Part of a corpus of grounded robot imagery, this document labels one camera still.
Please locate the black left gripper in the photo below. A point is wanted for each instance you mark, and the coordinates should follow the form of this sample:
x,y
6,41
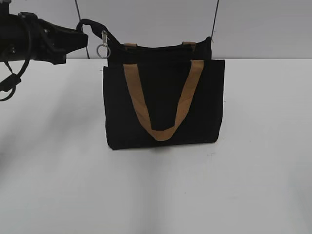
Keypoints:
x,y
51,43

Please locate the black tote bag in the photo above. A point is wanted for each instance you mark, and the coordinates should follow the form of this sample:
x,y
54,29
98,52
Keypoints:
x,y
163,72

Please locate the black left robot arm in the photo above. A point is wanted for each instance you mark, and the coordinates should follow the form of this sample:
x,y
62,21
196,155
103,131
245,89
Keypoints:
x,y
26,37

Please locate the tan front bag handle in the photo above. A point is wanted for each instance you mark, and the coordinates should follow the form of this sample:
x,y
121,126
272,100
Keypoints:
x,y
132,78

